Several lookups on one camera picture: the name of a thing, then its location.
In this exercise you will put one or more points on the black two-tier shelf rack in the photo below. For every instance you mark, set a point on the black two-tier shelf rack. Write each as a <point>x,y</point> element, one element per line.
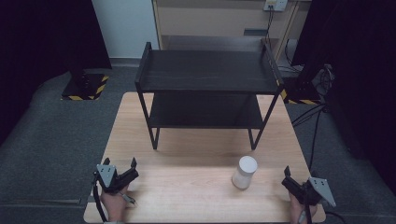
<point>207,73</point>

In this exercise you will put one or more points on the person's right hand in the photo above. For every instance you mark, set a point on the person's right hand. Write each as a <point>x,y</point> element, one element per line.
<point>299,210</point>

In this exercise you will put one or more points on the black curtain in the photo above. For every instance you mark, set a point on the black curtain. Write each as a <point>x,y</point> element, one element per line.
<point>358,62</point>
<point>37,43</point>

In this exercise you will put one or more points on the person's left hand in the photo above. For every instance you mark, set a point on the person's left hand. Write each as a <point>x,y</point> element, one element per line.
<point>114,206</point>

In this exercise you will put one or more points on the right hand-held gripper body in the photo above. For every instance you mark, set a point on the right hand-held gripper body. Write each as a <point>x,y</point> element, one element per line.
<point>314,192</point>

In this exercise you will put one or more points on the black stand base striped edge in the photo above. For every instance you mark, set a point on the black stand base striped edge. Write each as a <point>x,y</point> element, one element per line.
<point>300,91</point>
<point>84,88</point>

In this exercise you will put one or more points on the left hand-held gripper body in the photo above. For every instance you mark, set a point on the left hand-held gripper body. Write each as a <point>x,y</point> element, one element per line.
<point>106,175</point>

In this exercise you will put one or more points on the beige wooden cabinet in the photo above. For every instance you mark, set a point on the beige wooden cabinet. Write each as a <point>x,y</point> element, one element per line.
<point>218,21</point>

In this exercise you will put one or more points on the white cylindrical jar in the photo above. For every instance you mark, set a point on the white cylindrical jar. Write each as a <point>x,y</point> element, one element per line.
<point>244,173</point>

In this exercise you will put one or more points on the white wall socket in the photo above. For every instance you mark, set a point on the white wall socket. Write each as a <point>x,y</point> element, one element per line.
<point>275,4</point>

